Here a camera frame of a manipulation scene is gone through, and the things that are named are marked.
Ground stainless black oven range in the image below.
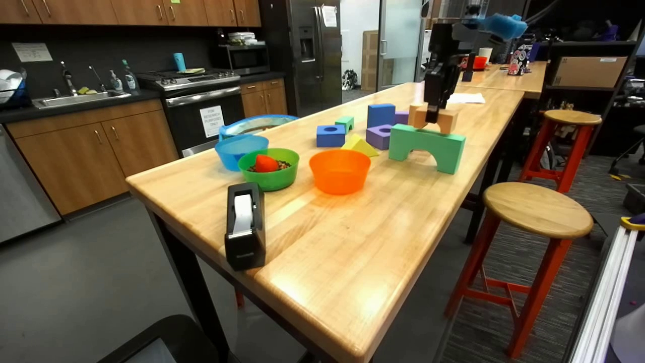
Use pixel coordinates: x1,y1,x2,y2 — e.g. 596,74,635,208
137,68,249,159

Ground dark stainless fridge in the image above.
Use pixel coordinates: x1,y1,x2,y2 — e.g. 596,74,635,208
260,0,344,117

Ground cardboard box stack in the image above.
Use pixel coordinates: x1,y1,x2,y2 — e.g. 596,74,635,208
361,28,383,93

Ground red toy fruit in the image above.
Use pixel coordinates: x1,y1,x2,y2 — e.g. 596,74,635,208
253,154,282,176

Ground colourful small box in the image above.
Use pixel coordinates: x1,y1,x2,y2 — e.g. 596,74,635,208
507,44,534,79

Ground frosted glass door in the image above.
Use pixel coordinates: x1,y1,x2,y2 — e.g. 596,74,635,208
376,0,428,89

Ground wooden sink base cabinet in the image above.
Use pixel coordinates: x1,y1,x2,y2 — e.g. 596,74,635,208
7,99,179,219

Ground blue block with hole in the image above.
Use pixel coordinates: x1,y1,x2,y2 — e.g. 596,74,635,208
314,123,346,149

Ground kitchen faucet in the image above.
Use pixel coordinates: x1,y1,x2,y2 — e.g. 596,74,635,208
58,58,80,99

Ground white paper sheet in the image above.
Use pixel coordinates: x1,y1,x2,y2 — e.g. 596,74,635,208
444,92,489,107

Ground stainless kitchen sink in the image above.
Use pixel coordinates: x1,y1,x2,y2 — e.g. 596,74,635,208
31,89,136,111

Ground wooden stool red legs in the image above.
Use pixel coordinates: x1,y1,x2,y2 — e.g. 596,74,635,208
444,180,596,359
520,107,604,196

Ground wooden wall cabinets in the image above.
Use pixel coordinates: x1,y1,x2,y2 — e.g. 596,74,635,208
0,0,263,28

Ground white-edged robot cart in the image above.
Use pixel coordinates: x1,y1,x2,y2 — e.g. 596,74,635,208
570,225,641,363

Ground big green foam arch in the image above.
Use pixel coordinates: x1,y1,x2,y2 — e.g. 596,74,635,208
388,123,467,176

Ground purple block with hole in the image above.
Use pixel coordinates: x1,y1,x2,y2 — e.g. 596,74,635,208
366,123,395,152

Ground white notice on oven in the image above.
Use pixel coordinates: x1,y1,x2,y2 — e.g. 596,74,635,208
198,104,228,142

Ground yellow foam triangle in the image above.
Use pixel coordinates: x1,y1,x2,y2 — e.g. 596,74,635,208
341,134,383,159

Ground white rounded appliance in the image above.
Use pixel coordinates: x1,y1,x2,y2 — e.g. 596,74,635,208
0,66,29,110

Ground white wall plate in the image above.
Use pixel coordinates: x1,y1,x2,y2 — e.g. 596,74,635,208
11,40,55,65

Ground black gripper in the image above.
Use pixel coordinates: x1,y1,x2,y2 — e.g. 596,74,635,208
421,18,467,125

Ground blue foam cube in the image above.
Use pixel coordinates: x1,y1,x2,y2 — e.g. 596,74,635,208
366,104,397,132

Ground blue plastic bowl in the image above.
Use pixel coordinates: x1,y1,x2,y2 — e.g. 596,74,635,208
213,134,270,174

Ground stacked dishes on microwave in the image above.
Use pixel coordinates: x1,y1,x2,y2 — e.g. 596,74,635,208
225,30,258,49

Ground stainless microwave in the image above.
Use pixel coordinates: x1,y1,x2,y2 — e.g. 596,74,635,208
216,43,273,77

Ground black tape dispenser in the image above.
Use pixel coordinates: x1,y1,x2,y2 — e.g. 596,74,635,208
221,181,268,272

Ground black chair back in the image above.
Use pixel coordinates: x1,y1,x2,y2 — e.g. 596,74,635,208
100,312,223,363

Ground clear soap bottle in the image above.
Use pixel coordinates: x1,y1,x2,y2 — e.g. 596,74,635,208
122,58,142,93
107,68,126,95

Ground green plastic bowl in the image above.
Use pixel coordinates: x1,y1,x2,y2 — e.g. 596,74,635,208
237,147,303,193

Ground brown wooden block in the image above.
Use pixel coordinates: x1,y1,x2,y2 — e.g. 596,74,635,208
409,106,460,138

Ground black table frame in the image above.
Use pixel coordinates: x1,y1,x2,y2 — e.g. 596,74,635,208
143,89,533,363

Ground yellow black tool handle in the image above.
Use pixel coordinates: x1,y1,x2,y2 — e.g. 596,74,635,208
620,212,645,234

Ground orange plastic bowl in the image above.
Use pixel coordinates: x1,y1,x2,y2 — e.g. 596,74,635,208
309,147,373,197

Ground black framed brown board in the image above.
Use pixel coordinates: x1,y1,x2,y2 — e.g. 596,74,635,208
540,39,641,93

